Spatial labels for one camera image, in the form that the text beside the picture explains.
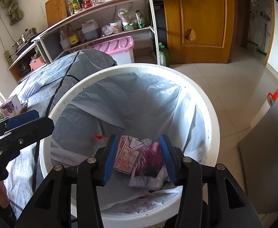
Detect white round trash bin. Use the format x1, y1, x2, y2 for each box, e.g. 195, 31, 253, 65
39, 63, 220, 224

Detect green bowl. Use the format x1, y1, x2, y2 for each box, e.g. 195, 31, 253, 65
122, 22, 138, 31

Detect wooden cutting board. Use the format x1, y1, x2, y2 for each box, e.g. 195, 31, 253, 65
45, 0, 69, 28

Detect stainless steamer pot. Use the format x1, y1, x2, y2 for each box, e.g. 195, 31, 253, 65
13, 27, 38, 50

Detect purple drink carton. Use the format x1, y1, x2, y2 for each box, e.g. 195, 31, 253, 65
0, 94, 22, 118

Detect hanging grey-green cloth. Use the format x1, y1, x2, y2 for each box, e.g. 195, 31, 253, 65
0, 0, 24, 25

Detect translucent plastic bin liner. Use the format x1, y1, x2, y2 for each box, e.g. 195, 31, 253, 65
50, 71, 207, 219

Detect small wooden shelf unit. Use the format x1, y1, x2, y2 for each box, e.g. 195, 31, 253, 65
9, 41, 53, 83

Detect wooden door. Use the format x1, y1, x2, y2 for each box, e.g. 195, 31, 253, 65
163, 0, 239, 65

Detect power strip cable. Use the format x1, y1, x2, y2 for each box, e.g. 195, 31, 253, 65
0, 9, 9, 53

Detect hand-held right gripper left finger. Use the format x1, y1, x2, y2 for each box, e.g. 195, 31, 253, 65
14, 134, 119, 228

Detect yellow-label sauce bottle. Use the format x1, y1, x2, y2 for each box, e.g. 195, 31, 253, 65
66, 24, 81, 48

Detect white plastic bag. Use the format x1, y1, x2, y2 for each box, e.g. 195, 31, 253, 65
129, 166, 175, 192

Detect pink woven basket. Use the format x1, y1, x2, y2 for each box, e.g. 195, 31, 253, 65
30, 55, 46, 71

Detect pink-lidded storage box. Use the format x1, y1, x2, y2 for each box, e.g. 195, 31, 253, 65
87, 36, 135, 65

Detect white shelf unit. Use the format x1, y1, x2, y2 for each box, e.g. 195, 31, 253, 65
34, 0, 166, 65

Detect white food bag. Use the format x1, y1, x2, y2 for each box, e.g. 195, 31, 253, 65
118, 6, 136, 25

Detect white power strip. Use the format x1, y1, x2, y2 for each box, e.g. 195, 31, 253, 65
3, 50, 13, 67

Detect small white foam sleeve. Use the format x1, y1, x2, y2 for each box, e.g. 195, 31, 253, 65
22, 81, 44, 96

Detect pink milk carton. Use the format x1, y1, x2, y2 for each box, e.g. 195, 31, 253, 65
113, 135, 144, 173

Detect jerrycan with dark liquid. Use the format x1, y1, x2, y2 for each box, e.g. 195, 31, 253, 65
81, 20, 100, 41

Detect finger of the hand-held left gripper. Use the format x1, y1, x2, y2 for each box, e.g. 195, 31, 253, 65
0, 110, 40, 139
0, 116, 55, 158

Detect red plastic clip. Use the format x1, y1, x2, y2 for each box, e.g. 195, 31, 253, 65
267, 89, 278, 101

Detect white translucent bottle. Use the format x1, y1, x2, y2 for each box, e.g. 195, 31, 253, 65
59, 30, 71, 51

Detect purple snack wrapper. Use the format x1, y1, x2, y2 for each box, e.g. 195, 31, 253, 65
139, 140, 168, 178

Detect grey metal cabinet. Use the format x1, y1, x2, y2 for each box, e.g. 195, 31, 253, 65
238, 59, 278, 215

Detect person's left hand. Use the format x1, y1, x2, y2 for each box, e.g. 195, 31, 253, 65
0, 179, 10, 209

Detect black induction cooker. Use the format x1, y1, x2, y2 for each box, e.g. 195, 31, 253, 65
15, 34, 44, 55

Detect crumpled clear plastic bag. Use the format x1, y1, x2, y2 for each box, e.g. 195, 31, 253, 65
101, 25, 115, 37

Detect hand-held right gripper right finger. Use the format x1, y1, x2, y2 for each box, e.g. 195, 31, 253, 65
160, 134, 264, 228

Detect white plastic tub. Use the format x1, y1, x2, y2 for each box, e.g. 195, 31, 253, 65
109, 20, 123, 33

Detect green plastic bottle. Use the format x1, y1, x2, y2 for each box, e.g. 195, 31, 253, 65
158, 42, 170, 67

